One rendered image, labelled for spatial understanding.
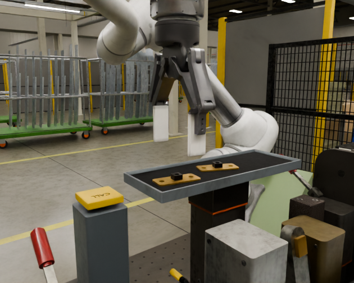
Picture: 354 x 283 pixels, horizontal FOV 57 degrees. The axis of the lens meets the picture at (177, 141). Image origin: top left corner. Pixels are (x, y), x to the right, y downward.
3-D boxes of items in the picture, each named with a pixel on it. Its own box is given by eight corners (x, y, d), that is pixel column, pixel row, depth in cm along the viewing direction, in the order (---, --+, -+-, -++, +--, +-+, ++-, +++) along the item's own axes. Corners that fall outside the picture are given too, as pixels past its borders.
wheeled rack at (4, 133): (-4, 150, 613) (-14, 53, 579) (-11, 142, 692) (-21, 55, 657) (92, 138, 725) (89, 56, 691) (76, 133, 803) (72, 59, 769)
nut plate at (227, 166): (200, 172, 65) (201, 166, 65) (195, 167, 68) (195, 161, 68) (239, 169, 67) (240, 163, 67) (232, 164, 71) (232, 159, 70)
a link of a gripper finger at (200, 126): (202, 101, 51) (213, 102, 48) (202, 133, 52) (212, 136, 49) (194, 101, 50) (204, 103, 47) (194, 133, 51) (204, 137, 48)
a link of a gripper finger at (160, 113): (154, 105, 62) (152, 105, 62) (154, 142, 63) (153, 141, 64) (168, 105, 63) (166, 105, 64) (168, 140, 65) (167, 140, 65)
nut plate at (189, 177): (159, 187, 56) (159, 180, 56) (151, 181, 59) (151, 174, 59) (202, 179, 60) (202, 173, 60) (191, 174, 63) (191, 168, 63)
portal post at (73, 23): (76, 115, 1177) (70, 19, 1114) (72, 114, 1204) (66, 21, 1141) (85, 114, 1200) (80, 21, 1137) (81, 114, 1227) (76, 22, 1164)
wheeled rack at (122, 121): (102, 136, 763) (99, 58, 729) (82, 131, 836) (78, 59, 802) (164, 127, 887) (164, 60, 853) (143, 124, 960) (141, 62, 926)
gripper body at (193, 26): (146, 23, 56) (147, 78, 58) (168, 14, 49) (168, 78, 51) (184, 26, 60) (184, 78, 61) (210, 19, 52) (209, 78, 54)
